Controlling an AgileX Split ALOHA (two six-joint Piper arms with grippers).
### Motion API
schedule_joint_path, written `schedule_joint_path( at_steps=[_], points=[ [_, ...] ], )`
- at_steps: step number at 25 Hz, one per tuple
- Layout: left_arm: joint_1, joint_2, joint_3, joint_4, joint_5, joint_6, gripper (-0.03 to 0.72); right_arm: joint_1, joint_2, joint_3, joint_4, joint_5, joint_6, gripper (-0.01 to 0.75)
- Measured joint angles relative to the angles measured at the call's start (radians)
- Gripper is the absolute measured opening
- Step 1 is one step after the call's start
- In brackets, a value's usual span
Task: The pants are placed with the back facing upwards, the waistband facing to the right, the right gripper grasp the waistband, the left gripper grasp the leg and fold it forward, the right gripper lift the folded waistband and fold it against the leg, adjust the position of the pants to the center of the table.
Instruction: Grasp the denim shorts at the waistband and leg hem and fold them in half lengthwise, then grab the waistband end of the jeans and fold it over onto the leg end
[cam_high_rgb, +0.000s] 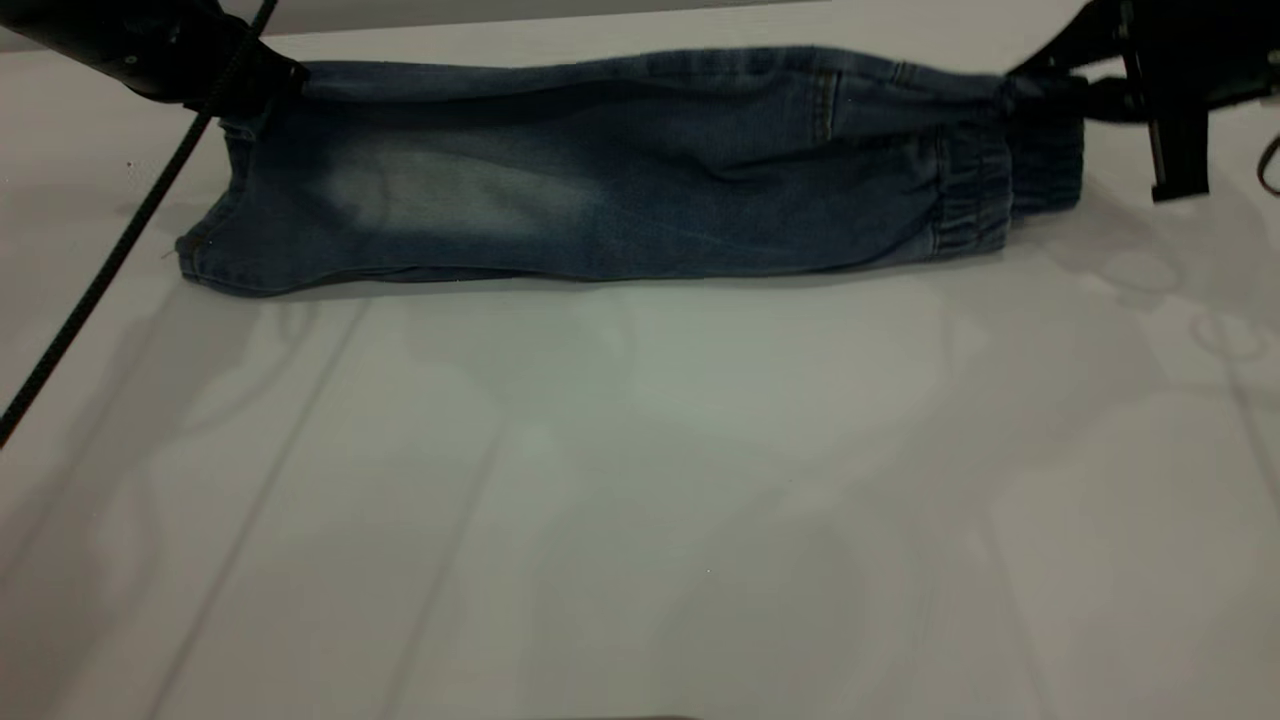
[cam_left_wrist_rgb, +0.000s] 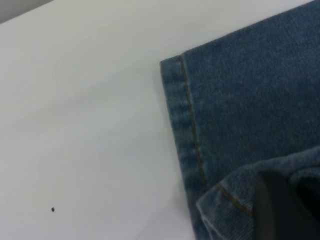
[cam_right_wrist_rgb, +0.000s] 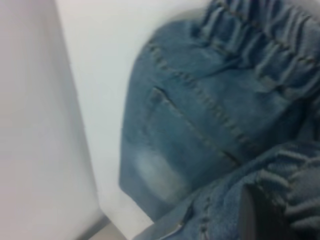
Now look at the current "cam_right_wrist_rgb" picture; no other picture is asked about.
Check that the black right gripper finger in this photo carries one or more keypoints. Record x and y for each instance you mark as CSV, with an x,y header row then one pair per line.
x,y
260,222

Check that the blue denim printed shorts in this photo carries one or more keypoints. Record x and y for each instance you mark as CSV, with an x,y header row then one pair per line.
x,y
212,112

